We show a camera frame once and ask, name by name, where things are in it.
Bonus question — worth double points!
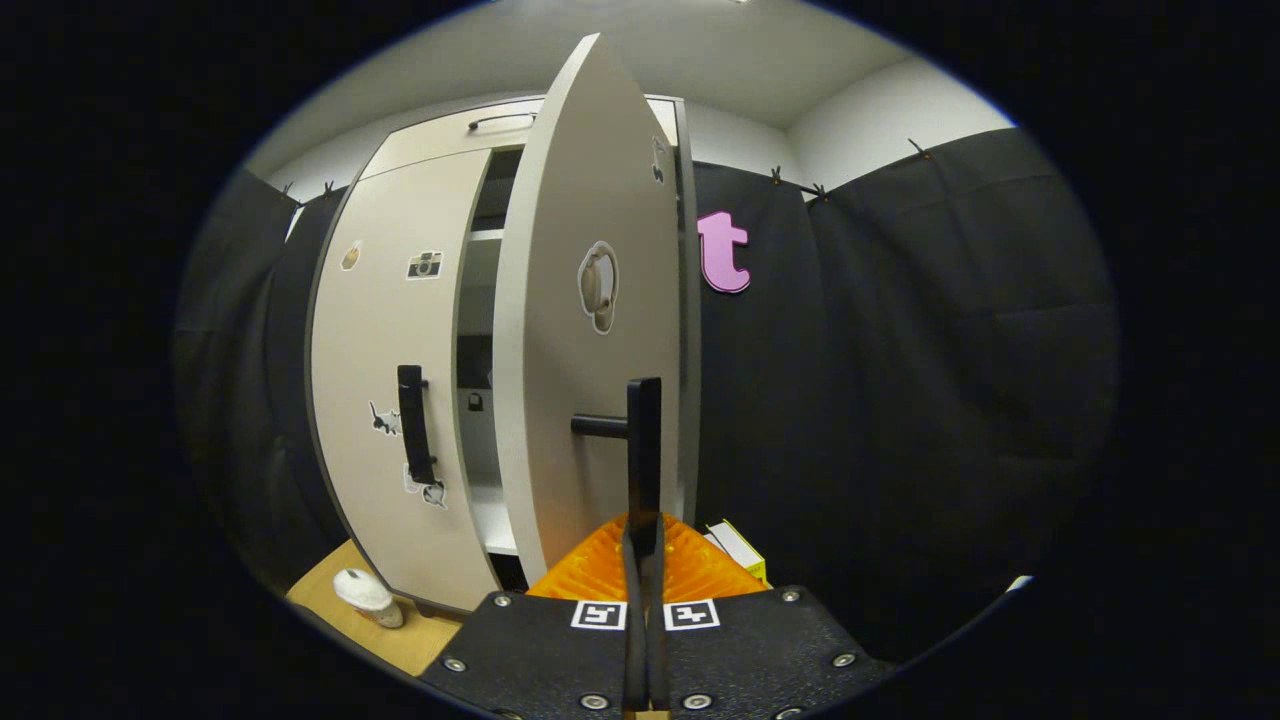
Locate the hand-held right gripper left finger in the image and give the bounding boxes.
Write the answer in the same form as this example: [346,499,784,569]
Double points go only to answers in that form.
[420,513,646,717]

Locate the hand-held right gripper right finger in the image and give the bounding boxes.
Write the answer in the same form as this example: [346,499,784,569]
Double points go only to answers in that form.
[645,513,896,717]

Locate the black door handle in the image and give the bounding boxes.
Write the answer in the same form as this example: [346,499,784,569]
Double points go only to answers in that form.
[397,365,438,486]
[572,378,664,546]

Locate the white door with cherry sticker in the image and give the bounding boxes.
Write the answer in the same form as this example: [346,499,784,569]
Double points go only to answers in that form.
[492,33,683,586]

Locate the white door with camera sticker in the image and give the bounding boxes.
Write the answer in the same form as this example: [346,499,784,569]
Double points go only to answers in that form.
[310,148,496,613]

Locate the white double-door shoe cabinet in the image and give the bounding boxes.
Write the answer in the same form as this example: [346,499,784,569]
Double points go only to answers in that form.
[305,93,701,613]

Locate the white cabinet drawer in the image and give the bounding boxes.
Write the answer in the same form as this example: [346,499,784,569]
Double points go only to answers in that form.
[358,98,681,181]

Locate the yellow book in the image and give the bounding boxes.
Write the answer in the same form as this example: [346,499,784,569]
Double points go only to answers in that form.
[705,520,769,586]

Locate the white lidded paper cup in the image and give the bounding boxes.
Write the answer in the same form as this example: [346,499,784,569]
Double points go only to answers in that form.
[333,568,406,629]

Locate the black backdrop cloth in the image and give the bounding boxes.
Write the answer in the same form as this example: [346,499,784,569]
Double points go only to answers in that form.
[172,128,1121,661]

